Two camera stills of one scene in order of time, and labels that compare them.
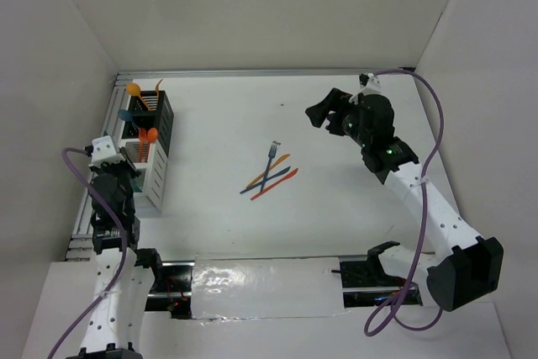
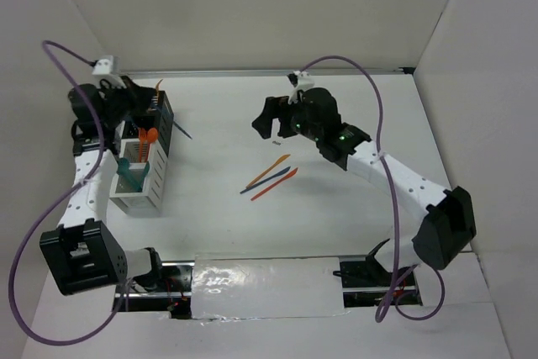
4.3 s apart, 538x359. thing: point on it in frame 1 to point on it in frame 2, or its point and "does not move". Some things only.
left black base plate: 172,289 does not move
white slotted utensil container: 149,187 does not move
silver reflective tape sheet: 241,286 does not move
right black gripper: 335,100 to 275,108
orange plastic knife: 295,171 does not move
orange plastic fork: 142,135 does not move
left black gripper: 118,164 to 140,97
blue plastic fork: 271,153 to 181,129
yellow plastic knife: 279,161 does not move
